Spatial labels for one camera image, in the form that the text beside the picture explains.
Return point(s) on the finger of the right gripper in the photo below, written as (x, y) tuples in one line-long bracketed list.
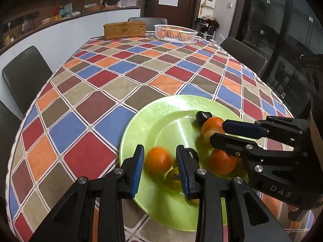
[(238, 147), (244, 129)]

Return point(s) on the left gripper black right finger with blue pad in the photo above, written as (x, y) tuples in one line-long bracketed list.
[(248, 219)]

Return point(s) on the small orange tomato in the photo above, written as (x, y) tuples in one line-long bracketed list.
[(214, 124)]

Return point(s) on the dark plum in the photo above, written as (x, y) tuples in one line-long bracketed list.
[(202, 117), (193, 154)]

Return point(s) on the green tomato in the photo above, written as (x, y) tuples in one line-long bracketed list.
[(173, 180)]

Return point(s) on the large orange tangerine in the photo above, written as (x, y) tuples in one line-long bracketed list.
[(158, 160)]

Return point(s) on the right side dark chair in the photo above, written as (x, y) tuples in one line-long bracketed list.
[(244, 54)]

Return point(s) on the green plate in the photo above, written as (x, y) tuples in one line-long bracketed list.
[(167, 123)]

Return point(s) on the colourful checkered tablecloth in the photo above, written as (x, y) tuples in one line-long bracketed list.
[(75, 124)]

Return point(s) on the rack with bags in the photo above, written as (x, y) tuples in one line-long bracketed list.
[(207, 26)]

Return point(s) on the black glass sliding doors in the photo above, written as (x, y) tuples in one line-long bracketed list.
[(283, 31)]

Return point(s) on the near left dark chair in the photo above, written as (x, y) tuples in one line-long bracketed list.
[(9, 126)]

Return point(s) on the clear basket of oranges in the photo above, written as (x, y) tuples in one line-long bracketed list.
[(175, 34)]

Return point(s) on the dark wooden door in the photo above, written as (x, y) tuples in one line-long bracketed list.
[(176, 12)]

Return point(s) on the far end dark chair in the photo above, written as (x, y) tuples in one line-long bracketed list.
[(150, 22)]

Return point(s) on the woven wicker box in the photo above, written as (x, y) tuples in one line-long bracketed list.
[(127, 29)]

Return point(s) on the white counter with dark top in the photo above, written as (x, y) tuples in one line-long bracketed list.
[(58, 42)]

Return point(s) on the wall intercom panel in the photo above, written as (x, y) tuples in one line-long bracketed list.
[(210, 3)]

